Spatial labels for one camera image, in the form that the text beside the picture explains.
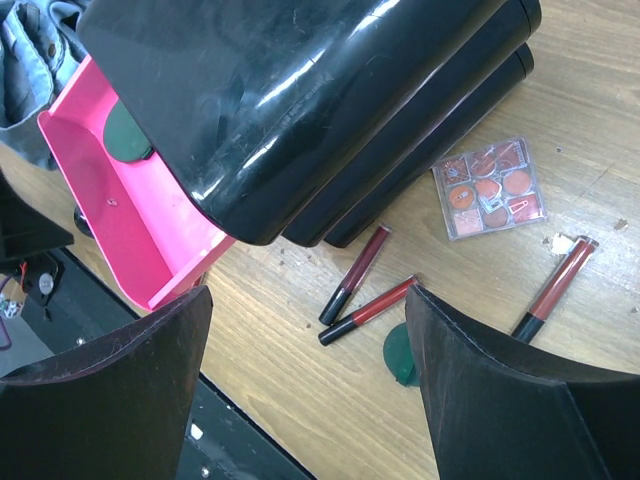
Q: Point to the black drawer organizer box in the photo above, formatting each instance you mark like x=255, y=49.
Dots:
x=277, y=117

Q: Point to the square clear blush palette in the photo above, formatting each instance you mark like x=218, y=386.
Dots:
x=492, y=189

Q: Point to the bright red lip gloss tube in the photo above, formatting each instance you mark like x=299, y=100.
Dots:
x=367, y=312

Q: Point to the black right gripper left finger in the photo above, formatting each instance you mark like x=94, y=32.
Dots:
x=116, y=407

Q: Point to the green round compact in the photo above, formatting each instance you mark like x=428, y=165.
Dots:
x=122, y=137
x=398, y=357

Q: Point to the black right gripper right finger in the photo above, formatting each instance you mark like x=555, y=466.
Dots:
x=498, y=408

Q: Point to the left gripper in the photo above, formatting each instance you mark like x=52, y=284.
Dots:
x=28, y=239

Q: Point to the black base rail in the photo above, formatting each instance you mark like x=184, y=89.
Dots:
x=221, y=441

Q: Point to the red lip gloss tube right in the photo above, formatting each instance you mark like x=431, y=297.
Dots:
x=554, y=288

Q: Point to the pink drawer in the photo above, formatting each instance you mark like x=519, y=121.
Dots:
x=156, y=242

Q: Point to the dark red lip gloss tube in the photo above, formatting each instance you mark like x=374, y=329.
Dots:
x=354, y=276

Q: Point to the blue denim jeans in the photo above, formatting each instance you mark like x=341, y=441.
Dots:
x=40, y=51

